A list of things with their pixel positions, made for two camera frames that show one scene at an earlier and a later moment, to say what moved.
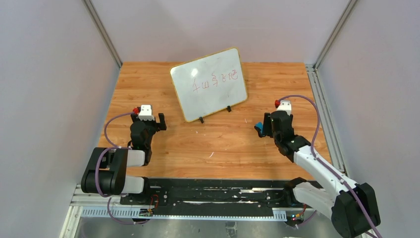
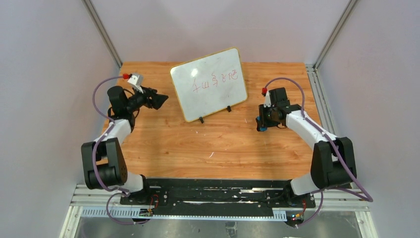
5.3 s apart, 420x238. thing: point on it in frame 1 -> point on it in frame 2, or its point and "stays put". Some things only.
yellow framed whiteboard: x=209 y=84 stays put
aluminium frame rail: x=326 y=119 stays put
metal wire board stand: x=201 y=119 stays put
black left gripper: x=147 y=121 -> x=148 y=98
